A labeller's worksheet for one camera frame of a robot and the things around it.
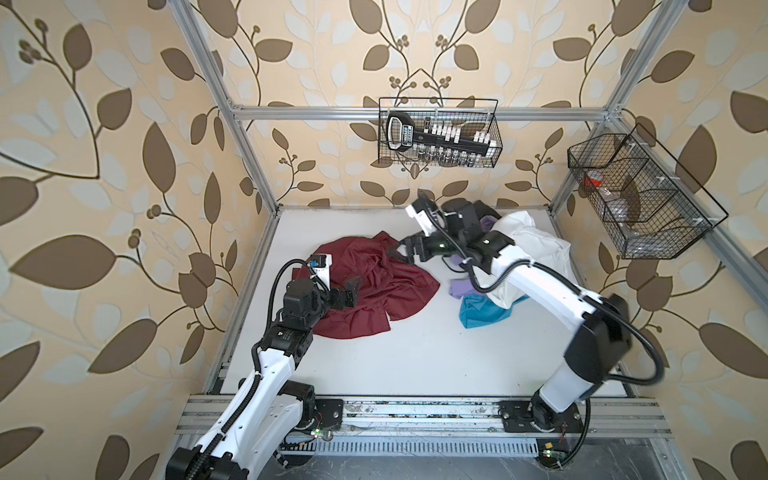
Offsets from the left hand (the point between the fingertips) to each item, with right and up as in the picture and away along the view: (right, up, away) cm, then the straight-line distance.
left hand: (345, 275), depth 79 cm
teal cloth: (+39, -12, +12) cm, 42 cm away
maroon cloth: (+11, -5, +17) cm, 21 cm away
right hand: (+15, +8, -3) cm, 17 cm away
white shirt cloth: (+53, +8, +6) cm, 54 cm away
